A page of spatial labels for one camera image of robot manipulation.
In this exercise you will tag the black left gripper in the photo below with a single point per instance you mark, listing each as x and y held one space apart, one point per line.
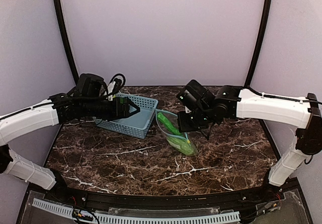
119 107

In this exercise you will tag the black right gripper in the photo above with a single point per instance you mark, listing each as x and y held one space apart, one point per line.
187 123

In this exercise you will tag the clear zip top bag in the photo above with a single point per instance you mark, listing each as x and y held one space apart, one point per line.
172 117

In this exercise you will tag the long green toy cucumber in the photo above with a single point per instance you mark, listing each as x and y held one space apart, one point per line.
167 124

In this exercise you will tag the short green toy gourd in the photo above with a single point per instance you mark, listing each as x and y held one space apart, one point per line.
182 146

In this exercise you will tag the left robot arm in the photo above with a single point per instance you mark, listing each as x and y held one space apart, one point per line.
91 97

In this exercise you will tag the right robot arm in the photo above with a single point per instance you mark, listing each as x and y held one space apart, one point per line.
204 108

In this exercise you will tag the light blue plastic basket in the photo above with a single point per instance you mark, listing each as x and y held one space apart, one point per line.
136 125

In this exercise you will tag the black front frame rail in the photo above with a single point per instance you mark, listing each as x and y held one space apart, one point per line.
243 200

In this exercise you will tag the white slotted cable duct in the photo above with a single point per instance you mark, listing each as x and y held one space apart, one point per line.
121 215

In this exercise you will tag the left black corner post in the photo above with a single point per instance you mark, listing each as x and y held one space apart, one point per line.
65 40

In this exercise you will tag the black corner post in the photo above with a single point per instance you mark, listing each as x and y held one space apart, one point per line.
259 42
65 40

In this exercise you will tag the right black corner post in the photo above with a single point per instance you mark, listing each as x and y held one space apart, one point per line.
259 42

